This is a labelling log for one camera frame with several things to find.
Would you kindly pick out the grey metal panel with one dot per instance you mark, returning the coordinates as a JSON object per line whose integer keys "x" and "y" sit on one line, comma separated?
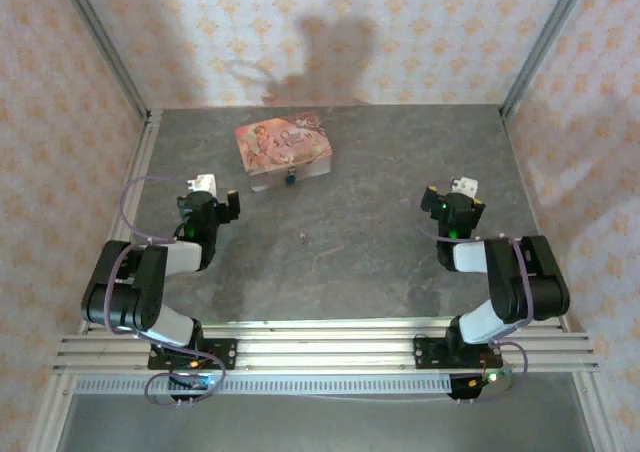
{"x": 325, "y": 422}

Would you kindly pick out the aluminium frame leg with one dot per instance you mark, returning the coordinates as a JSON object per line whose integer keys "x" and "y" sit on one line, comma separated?
{"x": 47, "y": 422}
{"x": 595, "y": 417}

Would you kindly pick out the aluminium side rail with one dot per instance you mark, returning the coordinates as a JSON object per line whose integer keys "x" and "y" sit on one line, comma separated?
{"x": 140, "y": 172}

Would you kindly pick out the aluminium corner post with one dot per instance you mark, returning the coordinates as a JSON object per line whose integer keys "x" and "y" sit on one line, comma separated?
{"x": 542, "y": 47}
{"x": 107, "y": 47}

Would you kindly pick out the small circuit board with LEDs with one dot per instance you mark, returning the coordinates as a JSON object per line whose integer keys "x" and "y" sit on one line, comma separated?
{"x": 492, "y": 377}
{"x": 200, "y": 383}

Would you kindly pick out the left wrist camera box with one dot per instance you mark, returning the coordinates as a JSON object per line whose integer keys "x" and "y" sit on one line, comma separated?
{"x": 205, "y": 182}

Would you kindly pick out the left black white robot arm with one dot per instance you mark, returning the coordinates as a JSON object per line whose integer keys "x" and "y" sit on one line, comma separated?
{"x": 125, "y": 297}

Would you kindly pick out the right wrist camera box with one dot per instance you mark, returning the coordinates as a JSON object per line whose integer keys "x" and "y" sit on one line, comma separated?
{"x": 467, "y": 186}

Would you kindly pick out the small padlock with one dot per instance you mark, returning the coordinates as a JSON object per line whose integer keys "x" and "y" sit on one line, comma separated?
{"x": 291, "y": 178}

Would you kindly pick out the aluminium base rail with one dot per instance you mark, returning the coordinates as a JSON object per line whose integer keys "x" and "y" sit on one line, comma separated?
{"x": 325, "y": 347}

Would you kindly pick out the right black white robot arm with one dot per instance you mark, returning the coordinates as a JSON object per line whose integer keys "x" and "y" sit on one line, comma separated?
{"x": 520, "y": 282}

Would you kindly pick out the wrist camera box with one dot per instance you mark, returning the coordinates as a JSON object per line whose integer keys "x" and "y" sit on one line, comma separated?
{"x": 467, "y": 186}
{"x": 205, "y": 182}

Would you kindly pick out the decorated pink tin box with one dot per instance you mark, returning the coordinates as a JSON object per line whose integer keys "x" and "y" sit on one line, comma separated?
{"x": 282, "y": 142}

